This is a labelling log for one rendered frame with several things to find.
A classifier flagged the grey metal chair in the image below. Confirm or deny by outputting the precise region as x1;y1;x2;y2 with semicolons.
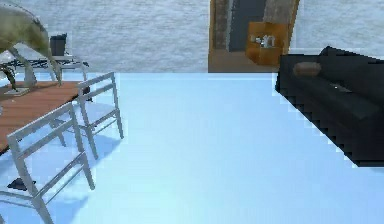
49;71;125;161
0;101;96;224

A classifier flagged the black sofa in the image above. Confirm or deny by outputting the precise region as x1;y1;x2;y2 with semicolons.
274;45;384;168

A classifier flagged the orange wooden cabinet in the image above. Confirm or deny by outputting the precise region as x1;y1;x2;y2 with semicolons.
245;21;290;66

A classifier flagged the white bottles cluster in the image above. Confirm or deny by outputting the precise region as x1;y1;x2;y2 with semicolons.
250;33;276;49

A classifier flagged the brown round cushion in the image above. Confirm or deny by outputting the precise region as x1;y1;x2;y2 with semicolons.
292;61;323;79

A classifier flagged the brown wooden dining table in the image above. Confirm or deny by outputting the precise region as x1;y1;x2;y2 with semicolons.
0;80;88;155

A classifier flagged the green house plant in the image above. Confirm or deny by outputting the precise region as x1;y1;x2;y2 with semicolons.
0;0;64;98

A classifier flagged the black laptop computer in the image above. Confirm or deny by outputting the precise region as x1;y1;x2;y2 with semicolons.
49;32;69;57

